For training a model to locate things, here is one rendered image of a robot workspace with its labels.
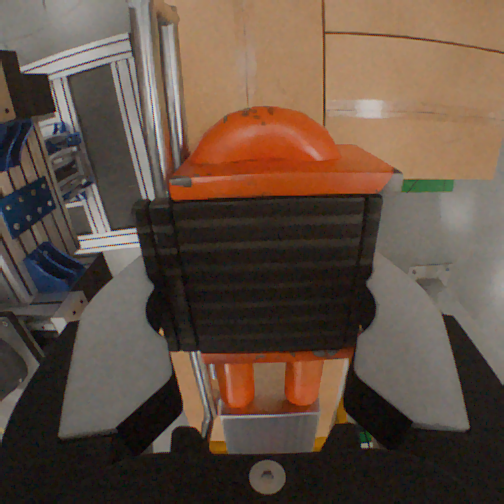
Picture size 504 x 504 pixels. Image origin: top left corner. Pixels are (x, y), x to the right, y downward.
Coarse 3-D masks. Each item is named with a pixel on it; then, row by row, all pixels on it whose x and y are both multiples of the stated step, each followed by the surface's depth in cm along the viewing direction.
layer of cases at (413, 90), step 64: (192, 0) 61; (256, 0) 62; (320, 0) 61; (384, 0) 60; (448, 0) 59; (192, 64) 69; (256, 64) 70; (320, 64) 69; (384, 64) 69; (448, 64) 67; (192, 128) 78; (384, 128) 77; (448, 128) 76
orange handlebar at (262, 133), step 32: (224, 128) 10; (256, 128) 10; (288, 128) 10; (320, 128) 10; (192, 160) 10; (224, 160) 10; (256, 160) 10; (320, 160) 10; (224, 384) 16; (288, 384) 17
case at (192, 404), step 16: (176, 352) 62; (176, 368) 65; (208, 368) 65; (336, 368) 65; (192, 384) 68; (320, 384) 68; (336, 384) 68; (192, 400) 71; (320, 400) 71; (192, 416) 75; (320, 416) 75; (320, 432) 80
